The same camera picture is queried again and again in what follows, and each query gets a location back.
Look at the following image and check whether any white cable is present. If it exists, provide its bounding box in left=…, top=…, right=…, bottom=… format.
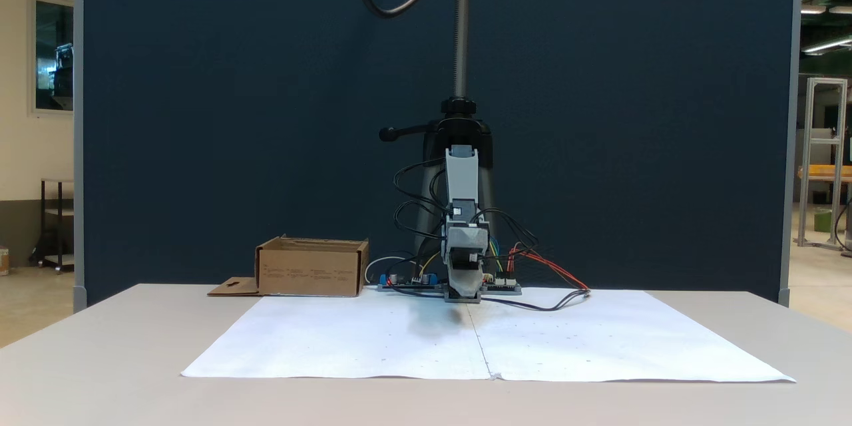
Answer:
left=364, top=256, right=415, bottom=287

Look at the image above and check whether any black and orange cable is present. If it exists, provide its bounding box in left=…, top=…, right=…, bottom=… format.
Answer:
left=481, top=242, right=591, bottom=312

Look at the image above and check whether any white paper sheet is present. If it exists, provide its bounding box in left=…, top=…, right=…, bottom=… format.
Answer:
left=181, top=288, right=797, bottom=384

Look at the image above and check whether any black camera tripod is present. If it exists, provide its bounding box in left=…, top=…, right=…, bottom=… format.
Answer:
left=379, top=0, right=497, bottom=254

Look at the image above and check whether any black shelf cart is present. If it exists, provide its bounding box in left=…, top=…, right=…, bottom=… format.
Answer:
left=30, top=178, right=74, bottom=274

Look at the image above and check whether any brown cardboard box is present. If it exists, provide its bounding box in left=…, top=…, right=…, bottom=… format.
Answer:
left=208, top=234, right=370, bottom=298

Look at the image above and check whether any black servo cable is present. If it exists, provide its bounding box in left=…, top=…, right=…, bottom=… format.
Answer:
left=476, top=208, right=540, bottom=260
left=393, top=158, right=448, bottom=260

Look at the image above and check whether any dark blue partition panel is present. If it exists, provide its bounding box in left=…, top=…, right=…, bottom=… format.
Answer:
left=73, top=0, right=799, bottom=307

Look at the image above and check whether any ceiling light strip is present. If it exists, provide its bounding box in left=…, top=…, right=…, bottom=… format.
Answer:
left=802, top=35, right=852, bottom=54

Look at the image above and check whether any dark circuit board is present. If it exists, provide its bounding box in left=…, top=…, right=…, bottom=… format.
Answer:
left=482, top=272, right=523, bottom=296

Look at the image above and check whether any blue circuit board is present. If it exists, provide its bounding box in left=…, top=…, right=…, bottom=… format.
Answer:
left=377, top=272, right=440, bottom=292

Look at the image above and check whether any wooden workbench top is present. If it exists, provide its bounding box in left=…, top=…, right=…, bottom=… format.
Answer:
left=797, top=166, right=852, bottom=182

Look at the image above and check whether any framed wall window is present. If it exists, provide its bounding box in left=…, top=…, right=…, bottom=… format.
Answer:
left=28, top=0, right=74, bottom=115

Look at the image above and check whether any aluminium profile frame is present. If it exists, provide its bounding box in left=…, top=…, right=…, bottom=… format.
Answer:
left=797, top=77, right=849, bottom=250

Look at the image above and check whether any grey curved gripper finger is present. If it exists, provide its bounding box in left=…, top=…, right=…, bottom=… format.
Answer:
left=449, top=270, right=484, bottom=299

